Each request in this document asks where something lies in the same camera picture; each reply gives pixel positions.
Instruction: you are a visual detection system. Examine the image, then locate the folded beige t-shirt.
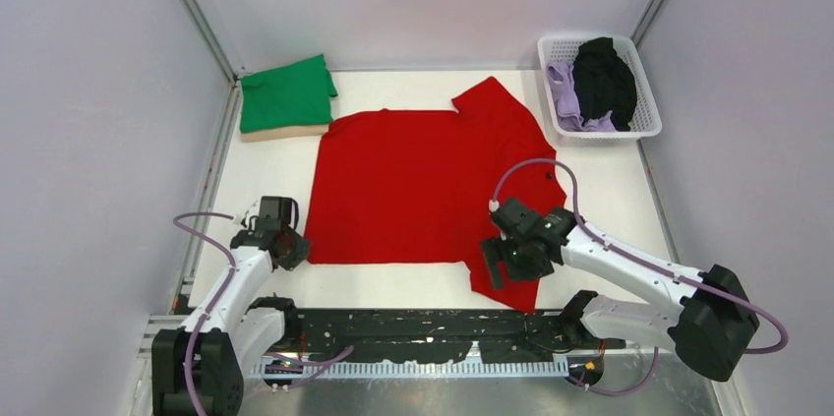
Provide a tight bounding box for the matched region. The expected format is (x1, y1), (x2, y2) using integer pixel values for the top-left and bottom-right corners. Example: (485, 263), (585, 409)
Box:
(240, 125), (329, 143)

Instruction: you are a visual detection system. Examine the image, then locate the folded green t-shirt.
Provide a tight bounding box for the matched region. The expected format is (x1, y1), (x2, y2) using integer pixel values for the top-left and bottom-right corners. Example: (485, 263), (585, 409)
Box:
(240, 54), (338, 134)

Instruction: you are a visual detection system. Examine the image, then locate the black t-shirt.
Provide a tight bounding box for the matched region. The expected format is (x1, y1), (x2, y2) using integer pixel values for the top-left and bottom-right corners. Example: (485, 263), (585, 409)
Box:
(572, 37), (637, 132)

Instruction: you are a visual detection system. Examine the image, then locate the white plastic laundry basket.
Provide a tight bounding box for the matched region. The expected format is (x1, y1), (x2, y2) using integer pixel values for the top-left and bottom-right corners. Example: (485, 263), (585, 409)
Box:
(538, 33), (662, 146)

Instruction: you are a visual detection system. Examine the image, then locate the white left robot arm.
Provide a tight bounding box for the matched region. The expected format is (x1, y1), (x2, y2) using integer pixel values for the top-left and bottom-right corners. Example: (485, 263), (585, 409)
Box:
(151, 196), (310, 415)

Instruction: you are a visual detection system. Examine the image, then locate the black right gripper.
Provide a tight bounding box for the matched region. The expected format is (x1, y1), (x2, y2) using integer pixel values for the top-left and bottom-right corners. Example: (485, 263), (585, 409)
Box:
(481, 232), (555, 291)

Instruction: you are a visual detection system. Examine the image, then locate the red t-shirt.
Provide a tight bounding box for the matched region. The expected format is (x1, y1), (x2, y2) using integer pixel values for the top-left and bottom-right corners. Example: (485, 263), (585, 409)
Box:
(304, 78), (566, 312)

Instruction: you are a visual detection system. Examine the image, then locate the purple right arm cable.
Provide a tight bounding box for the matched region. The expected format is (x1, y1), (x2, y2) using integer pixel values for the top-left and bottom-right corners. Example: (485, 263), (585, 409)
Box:
(492, 158), (790, 399)

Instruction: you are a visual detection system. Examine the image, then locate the lilac t-shirt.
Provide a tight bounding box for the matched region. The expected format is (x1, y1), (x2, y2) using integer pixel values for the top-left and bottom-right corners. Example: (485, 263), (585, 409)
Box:
(546, 61), (617, 132)

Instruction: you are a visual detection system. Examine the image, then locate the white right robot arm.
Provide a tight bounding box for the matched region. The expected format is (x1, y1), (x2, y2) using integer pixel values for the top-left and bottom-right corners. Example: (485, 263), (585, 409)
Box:
(481, 198), (759, 382)

